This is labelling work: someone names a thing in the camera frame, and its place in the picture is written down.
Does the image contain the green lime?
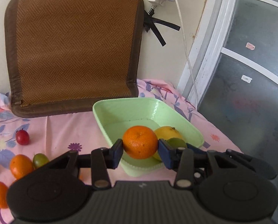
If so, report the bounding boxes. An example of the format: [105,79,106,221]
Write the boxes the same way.
[167,138,187,149]

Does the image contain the yellow lemon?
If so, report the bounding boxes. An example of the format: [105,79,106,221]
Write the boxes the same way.
[152,126,185,161]

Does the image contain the light green plastic bowl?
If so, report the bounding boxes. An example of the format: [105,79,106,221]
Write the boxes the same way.
[92,97,205,177]

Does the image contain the green cherry tomato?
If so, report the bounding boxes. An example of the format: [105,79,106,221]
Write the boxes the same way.
[33,153,49,169]

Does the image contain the small orange kumquat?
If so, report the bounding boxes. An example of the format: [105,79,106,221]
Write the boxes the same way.
[10,154,34,180]

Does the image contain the red cherry tomato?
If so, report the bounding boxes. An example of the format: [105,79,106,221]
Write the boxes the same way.
[15,130,30,146]

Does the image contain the white framed glass door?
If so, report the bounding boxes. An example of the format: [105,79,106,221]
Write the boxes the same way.
[176,0,278,224]

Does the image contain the brown woven seat cushion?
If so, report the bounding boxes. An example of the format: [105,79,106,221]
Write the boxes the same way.
[4,0,144,118]

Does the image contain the black cushion tie straps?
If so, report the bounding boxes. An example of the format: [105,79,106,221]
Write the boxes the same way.
[142,6,181,47]

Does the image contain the white power cable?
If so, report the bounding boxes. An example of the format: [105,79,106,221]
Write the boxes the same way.
[171,0,199,109]

